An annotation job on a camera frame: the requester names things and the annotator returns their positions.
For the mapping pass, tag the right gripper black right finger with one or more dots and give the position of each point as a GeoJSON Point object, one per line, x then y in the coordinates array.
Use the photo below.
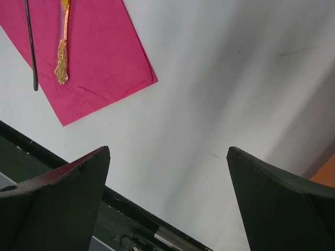
{"type": "Point", "coordinates": [280, 210]}

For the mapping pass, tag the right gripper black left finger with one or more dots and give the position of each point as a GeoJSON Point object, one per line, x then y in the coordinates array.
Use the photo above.
{"type": "Point", "coordinates": [56, 210]}

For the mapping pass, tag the black fork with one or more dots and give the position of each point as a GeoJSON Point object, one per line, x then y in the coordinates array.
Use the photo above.
{"type": "Point", "coordinates": [32, 48]}

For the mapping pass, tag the pink paper napkin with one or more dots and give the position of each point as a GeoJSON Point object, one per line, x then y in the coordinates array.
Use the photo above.
{"type": "Point", "coordinates": [107, 61]}

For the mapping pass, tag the orange plastic basin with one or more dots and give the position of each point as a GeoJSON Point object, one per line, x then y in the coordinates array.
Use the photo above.
{"type": "Point", "coordinates": [326, 174]}

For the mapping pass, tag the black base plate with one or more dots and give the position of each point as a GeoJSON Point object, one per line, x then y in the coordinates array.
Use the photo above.
{"type": "Point", "coordinates": [120, 223]}

